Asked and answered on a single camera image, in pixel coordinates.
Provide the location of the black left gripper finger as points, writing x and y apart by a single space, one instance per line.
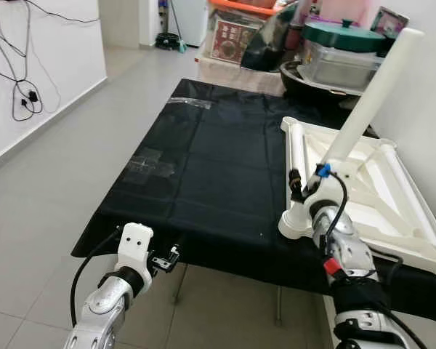
176 251

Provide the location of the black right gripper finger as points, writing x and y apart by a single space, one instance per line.
295 182

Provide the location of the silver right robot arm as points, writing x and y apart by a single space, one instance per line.
349 251

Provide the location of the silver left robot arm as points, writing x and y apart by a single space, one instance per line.
105 305

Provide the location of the clear tape cross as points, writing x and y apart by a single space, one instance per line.
151 166

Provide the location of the black wok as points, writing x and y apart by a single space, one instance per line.
305 91

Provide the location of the clear plastic storage box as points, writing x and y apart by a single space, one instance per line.
338 69

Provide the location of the clear tape strip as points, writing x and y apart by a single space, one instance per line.
190 103

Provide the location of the dark plastic bag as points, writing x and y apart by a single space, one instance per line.
265 51

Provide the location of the green lidded pot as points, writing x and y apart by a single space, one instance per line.
341 36

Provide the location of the orange lidded red print box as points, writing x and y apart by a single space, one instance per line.
232 40

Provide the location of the pink lidded clear container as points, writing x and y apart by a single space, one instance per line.
349 11

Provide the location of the purple printed box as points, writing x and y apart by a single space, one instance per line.
391 20

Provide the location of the white appliance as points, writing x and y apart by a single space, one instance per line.
192 22

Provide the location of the black power adapter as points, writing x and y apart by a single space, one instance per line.
33 95

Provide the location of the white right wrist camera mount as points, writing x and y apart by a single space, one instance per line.
333 182

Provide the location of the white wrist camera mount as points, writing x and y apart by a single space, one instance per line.
136 243
333 182

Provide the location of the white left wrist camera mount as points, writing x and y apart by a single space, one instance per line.
136 243

